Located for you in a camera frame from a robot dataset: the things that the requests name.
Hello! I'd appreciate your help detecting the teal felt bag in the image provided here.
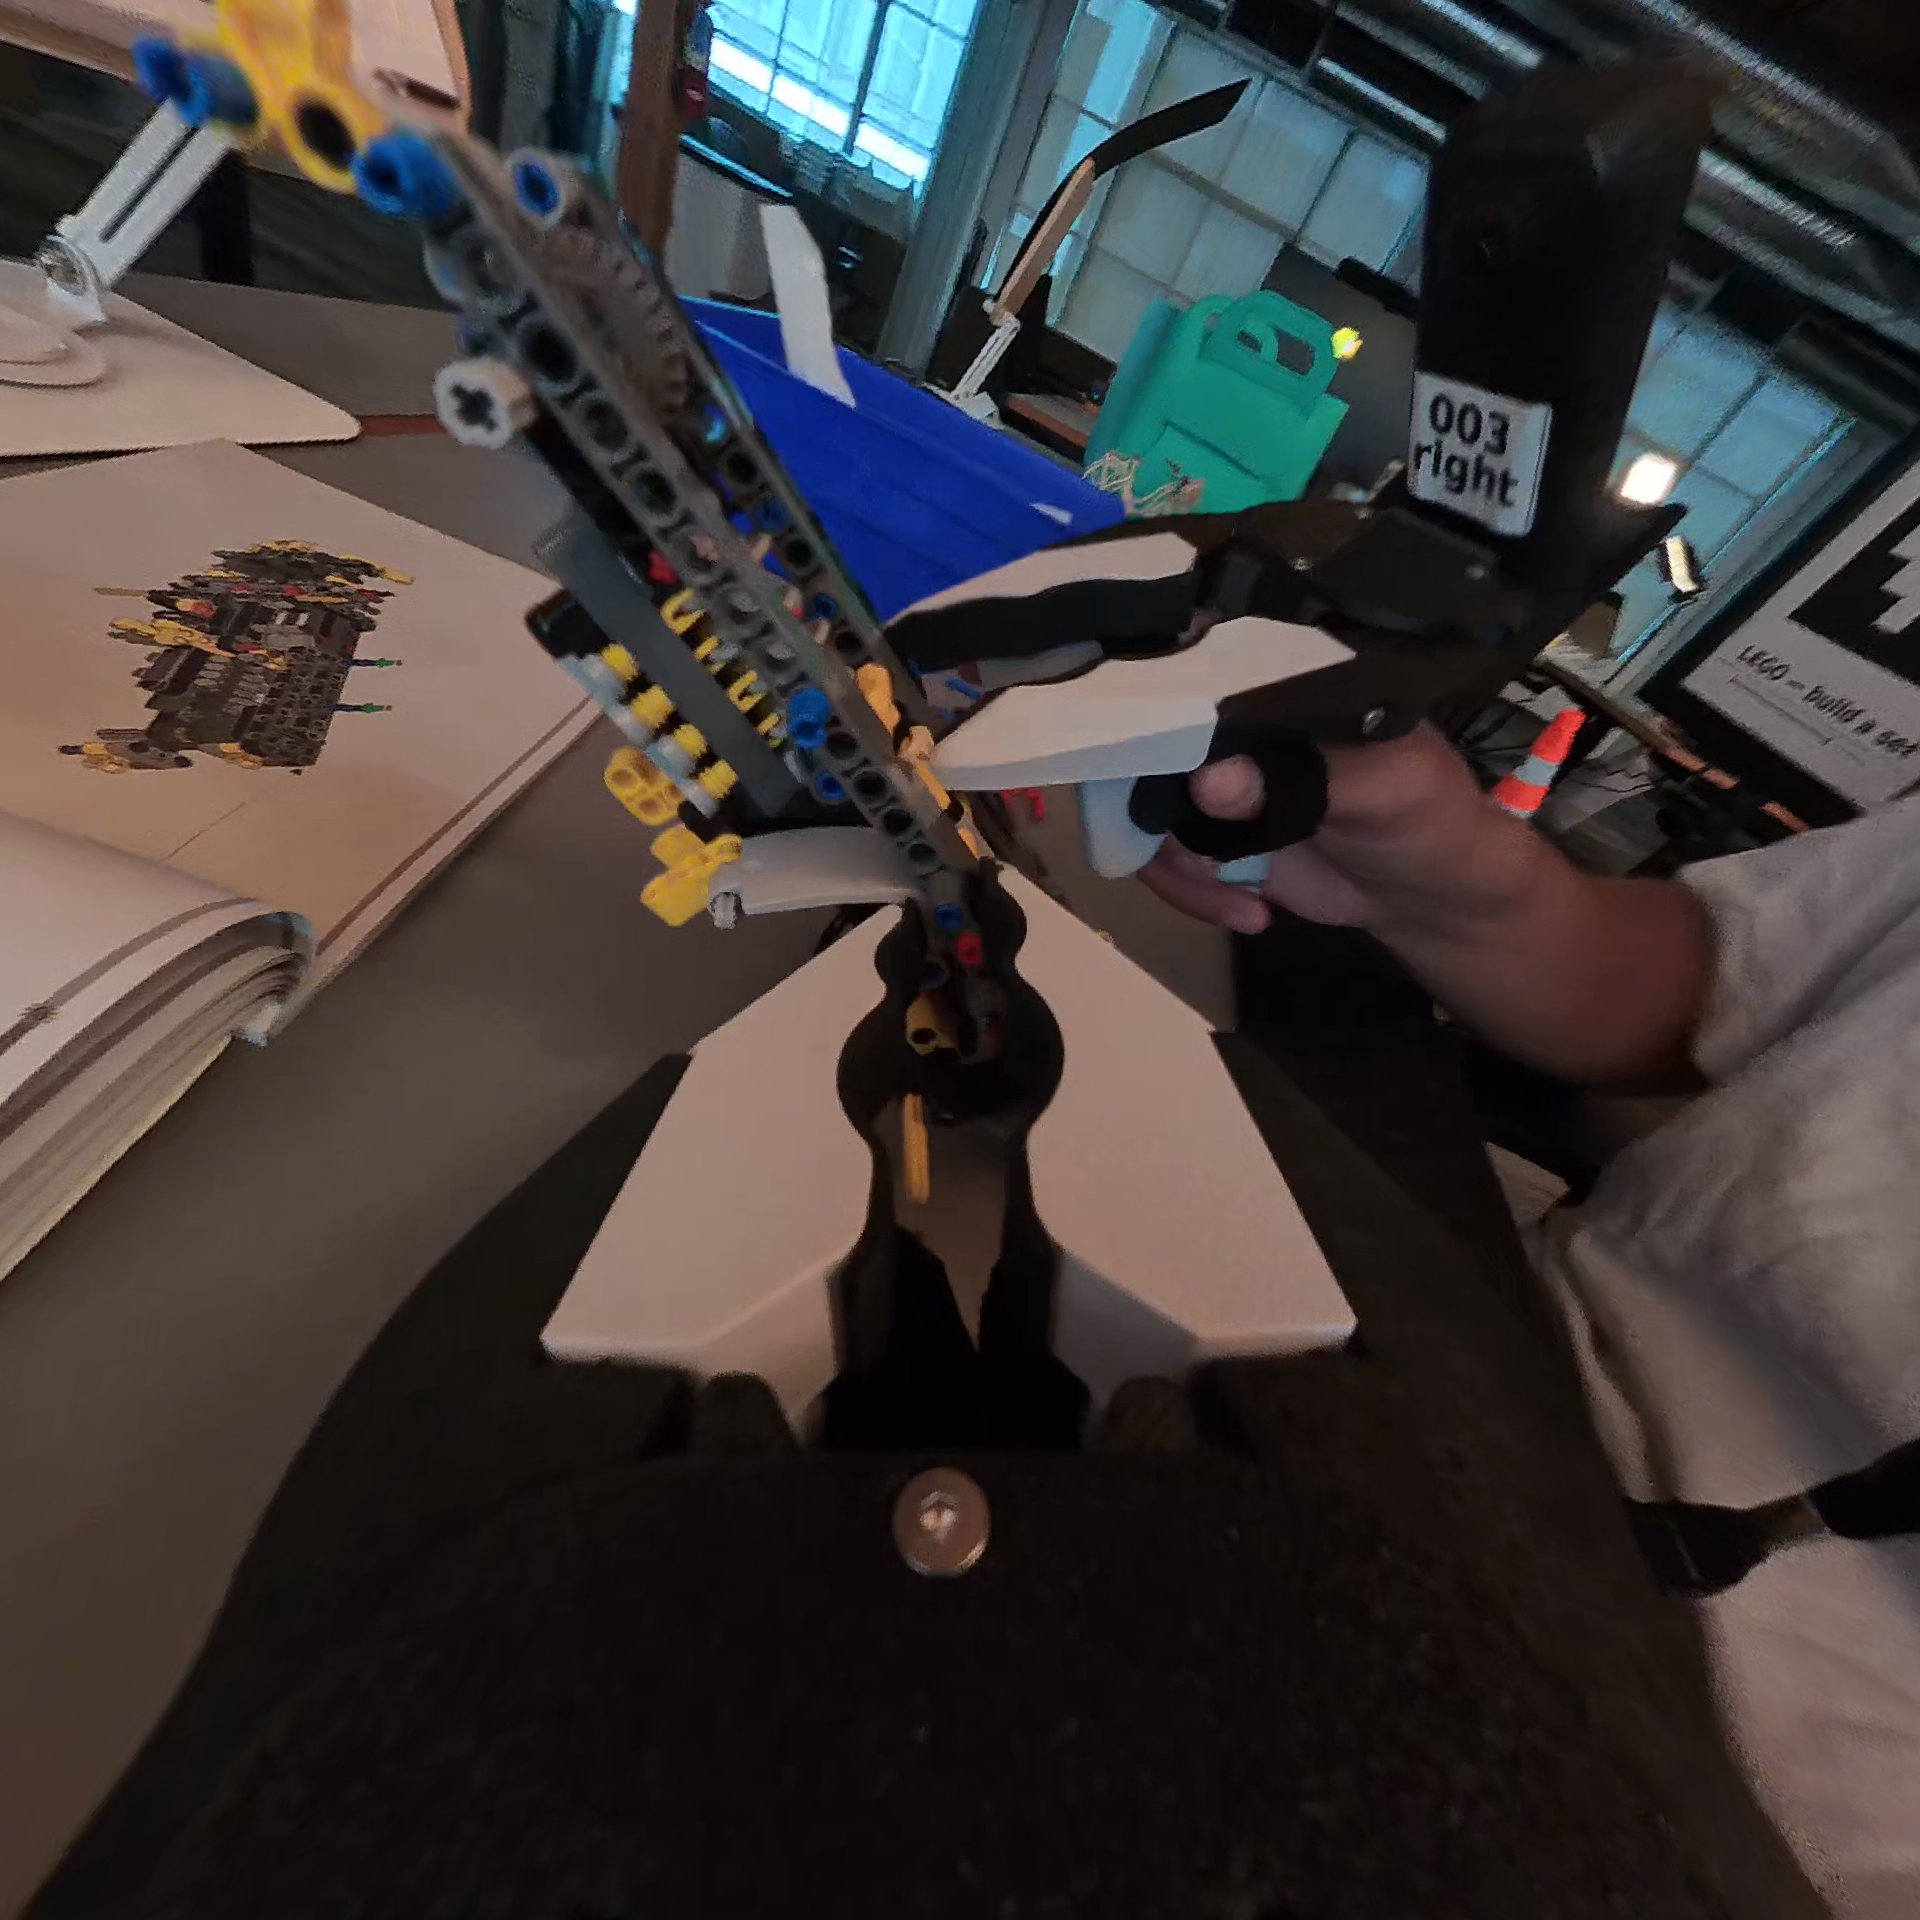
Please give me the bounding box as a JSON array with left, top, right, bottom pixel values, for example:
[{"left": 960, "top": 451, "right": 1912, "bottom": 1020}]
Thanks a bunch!
[{"left": 1083, "top": 287, "right": 1351, "bottom": 521}]

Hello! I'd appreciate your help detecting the black chest strap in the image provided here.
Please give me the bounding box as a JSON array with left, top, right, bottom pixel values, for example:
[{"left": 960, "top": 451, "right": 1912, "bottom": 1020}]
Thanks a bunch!
[{"left": 1628, "top": 1477, "right": 1920, "bottom": 1595}]

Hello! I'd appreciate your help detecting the open instruction booklet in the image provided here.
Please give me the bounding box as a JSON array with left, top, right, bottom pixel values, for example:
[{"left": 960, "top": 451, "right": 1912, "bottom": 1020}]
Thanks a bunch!
[{"left": 0, "top": 438, "right": 603, "bottom": 1287}]

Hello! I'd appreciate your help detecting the curved black desk lamp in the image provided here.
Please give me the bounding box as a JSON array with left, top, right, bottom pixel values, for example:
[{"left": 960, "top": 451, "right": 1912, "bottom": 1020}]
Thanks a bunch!
[{"left": 983, "top": 82, "right": 1256, "bottom": 327}]

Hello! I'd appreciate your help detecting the black yellow lego car chassis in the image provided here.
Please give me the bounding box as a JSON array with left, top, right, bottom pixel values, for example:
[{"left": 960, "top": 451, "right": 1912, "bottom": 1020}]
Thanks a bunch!
[{"left": 132, "top": 0, "right": 1039, "bottom": 1206}]

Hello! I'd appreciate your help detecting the person's right hand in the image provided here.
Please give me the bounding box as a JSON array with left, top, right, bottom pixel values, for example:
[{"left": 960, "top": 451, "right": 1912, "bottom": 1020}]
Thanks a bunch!
[{"left": 1136, "top": 726, "right": 1536, "bottom": 941}]

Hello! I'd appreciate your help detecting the white rounded board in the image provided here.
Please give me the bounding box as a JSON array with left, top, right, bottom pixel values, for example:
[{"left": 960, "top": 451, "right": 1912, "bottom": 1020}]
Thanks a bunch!
[{"left": 0, "top": 276, "right": 364, "bottom": 462}]

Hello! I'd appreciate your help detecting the blue plastic bin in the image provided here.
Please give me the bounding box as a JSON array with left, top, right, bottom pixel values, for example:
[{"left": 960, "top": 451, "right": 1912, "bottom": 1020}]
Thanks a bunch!
[{"left": 682, "top": 293, "right": 1128, "bottom": 618}]

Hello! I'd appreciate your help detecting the framed black white marker sign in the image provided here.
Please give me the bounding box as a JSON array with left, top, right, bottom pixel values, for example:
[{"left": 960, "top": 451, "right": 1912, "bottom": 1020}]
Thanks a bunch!
[{"left": 1677, "top": 451, "right": 1920, "bottom": 814}]

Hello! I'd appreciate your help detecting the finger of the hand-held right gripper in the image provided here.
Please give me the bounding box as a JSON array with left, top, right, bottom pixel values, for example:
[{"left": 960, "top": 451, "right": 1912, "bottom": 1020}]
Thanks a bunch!
[
  {"left": 882, "top": 527, "right": 1204, "bottom": 681},
  {"left": 928, "top": 615, "right": 1362, "bottom": 794}
]

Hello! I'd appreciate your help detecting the person's right forearm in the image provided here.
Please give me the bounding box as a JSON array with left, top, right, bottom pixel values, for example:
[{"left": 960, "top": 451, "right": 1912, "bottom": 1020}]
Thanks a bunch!
[{"left": 1424, "top": 838, "right": 1720, "bottom": 1091}]

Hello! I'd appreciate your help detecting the orange traffic cone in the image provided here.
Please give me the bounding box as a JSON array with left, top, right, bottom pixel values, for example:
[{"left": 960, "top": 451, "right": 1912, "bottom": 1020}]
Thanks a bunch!
[{"left": 1492, "top": 705, "right": 1590, "bottom": 821}]

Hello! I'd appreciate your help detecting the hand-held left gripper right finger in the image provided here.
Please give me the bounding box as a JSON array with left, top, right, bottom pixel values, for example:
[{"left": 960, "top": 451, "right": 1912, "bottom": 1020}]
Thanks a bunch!
[{"left": 1002, "top": 883, "right": 1359, "bottom": 1365}]

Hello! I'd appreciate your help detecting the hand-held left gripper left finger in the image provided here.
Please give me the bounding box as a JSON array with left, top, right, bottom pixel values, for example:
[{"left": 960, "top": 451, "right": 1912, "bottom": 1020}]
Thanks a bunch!
[{"left": 538, "top": 903, "right": 906, "bottom": 1377}]

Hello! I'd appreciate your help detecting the dark wall screen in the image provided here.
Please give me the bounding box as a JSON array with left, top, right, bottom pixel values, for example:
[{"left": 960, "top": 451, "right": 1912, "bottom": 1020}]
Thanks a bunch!
[{"left": 1259, "top": 247, "right": 1429, "bottom": 499}]

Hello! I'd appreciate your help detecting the white paper strip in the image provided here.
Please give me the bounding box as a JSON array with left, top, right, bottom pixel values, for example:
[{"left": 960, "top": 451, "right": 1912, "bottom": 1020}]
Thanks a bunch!
[{"left": 757, "top": 201, "right": 858, "bottom": 409}]

